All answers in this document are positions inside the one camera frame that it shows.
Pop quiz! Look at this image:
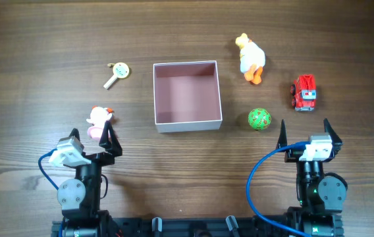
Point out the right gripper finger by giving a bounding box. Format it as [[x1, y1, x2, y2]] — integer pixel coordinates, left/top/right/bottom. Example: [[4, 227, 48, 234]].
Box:
[[323, 118, 343, 147], [276, 119, 288, 149]]

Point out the green patterned ball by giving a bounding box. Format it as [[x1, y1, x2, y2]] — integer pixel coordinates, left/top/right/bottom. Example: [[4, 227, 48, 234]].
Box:
[[248, 108, 272, 130]]

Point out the red toy fire truck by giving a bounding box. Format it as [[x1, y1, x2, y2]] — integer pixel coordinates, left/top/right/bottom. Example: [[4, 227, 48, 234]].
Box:
[[290, 74, 317, 111]]

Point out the white plush duck toy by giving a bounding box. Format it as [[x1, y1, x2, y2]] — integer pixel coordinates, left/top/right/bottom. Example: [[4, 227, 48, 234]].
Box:
[[235, 33, 266, 84]]

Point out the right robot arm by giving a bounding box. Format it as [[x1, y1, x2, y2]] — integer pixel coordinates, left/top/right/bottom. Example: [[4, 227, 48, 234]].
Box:
[[281, 119, 348, 237]]

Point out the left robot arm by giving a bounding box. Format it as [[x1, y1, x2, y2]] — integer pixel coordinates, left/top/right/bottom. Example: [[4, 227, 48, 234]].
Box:
[[52, 121, 123, 237]]

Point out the pink plush chick toy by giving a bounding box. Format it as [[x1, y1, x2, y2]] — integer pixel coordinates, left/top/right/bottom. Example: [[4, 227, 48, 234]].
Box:
[[86, 106, 114, 141]]

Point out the wooden rattle drum toy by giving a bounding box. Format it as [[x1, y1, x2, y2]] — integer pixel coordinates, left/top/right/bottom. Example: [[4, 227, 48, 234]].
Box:
[[103, 63, 130, 90]]

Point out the pink open cardboard box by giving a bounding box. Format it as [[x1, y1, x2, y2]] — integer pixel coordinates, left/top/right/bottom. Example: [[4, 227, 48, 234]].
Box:
[[153, 61, 223, 133]]

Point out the left blue cable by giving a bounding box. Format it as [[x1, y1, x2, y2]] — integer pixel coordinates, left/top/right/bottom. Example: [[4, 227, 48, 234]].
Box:
[[38, 148, 59, 191]]

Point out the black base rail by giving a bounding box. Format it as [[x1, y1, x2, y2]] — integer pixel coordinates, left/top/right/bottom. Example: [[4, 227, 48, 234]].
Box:
[[51, 215, 344, 237]]

